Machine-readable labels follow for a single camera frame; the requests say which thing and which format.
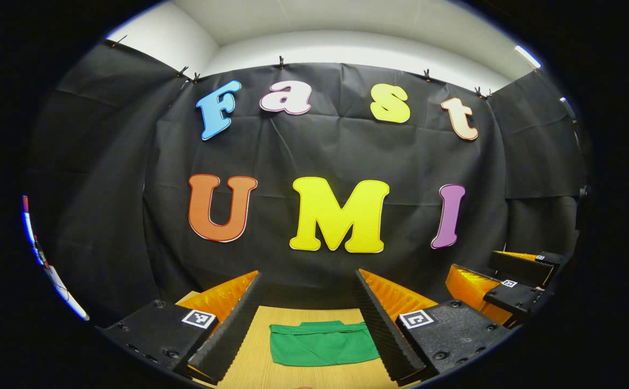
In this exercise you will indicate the ceiling light strip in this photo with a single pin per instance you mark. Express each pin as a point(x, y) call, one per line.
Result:
point(527, 56)

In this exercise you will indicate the green T-shirt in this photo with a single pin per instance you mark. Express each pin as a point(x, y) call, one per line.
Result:
point(320, 346)

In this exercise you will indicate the black backdrop cloth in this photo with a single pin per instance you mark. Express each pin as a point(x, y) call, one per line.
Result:
point(347, 156)

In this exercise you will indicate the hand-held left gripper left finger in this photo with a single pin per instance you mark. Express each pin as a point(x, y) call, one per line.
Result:
point(231, 332)

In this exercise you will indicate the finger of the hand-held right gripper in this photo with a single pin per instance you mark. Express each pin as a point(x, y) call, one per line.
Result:
point(514, 297)
point(520, 267)

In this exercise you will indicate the computer monitor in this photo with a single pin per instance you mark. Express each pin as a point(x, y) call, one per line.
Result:
point(27, 227)

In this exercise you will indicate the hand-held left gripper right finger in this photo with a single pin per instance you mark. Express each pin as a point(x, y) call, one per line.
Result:
point(379, 327)

